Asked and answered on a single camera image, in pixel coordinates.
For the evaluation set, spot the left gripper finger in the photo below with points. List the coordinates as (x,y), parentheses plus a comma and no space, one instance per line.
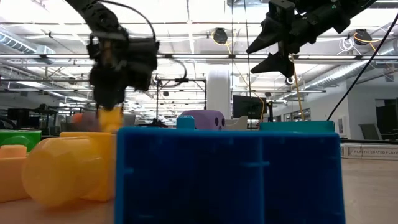
(117,90)
(100,90)

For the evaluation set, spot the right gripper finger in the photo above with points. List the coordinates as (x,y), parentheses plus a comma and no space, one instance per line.
(267,37)
(276,63)

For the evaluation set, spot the green large-stud toy brick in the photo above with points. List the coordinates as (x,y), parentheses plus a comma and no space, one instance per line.
(18,135)

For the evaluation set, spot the playing card deck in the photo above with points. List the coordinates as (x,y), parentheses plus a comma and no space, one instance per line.
(370,152)

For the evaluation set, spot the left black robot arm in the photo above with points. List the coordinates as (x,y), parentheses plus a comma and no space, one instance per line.
(96,15)

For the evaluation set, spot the smoky grey translucent bin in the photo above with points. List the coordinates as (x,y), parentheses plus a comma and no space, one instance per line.
(129,119)

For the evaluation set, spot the black computer monitor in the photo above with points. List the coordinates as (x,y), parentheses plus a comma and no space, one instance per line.
(255,107)

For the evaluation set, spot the white square column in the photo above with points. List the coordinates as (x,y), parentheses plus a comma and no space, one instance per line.
(219,90)

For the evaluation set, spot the teal plastic bin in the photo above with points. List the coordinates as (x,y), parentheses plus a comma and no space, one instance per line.
(295,125)

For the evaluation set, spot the long ceiling light strip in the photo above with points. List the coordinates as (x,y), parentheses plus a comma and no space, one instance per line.
(202,56)

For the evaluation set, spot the translucent white plastic bin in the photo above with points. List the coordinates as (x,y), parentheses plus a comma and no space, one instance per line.
(239,124)

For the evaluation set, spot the black equipment box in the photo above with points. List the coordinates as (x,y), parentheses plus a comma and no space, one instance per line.
(18,117)

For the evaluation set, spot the purple foam die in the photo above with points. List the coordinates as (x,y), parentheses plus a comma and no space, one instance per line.
(202,119)

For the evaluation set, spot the yellow large-stud toy brick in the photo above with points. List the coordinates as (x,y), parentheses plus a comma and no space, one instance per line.
(62,171)

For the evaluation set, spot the grey office chair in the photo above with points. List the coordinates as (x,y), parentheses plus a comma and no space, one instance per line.
(370,130)

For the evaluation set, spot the long yellow toy brick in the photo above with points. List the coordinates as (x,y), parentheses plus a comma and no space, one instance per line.
(11,174)

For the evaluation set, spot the large blue arch brick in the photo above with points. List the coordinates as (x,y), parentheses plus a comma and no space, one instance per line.
(217,180)

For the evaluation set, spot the silver ventilation duct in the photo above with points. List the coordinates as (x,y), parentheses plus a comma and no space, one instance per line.
(342,73)

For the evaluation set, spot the black metal stand frame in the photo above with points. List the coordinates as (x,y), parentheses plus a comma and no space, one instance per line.
(192,80)

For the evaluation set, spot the grey ceiling duct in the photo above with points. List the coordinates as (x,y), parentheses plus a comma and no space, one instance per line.
(18,45)

